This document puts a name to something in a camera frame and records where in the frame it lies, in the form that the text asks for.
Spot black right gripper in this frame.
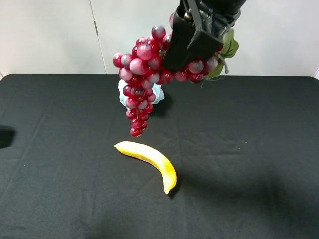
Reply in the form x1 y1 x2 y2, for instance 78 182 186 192
163 0 241 73

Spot red grape bunch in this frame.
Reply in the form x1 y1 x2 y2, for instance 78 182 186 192
112 12 240 138

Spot light blue bath pouf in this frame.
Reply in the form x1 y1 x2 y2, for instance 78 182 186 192
118 79 165 107

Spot yellow banana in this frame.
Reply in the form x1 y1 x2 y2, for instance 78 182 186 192
114 141 177 195

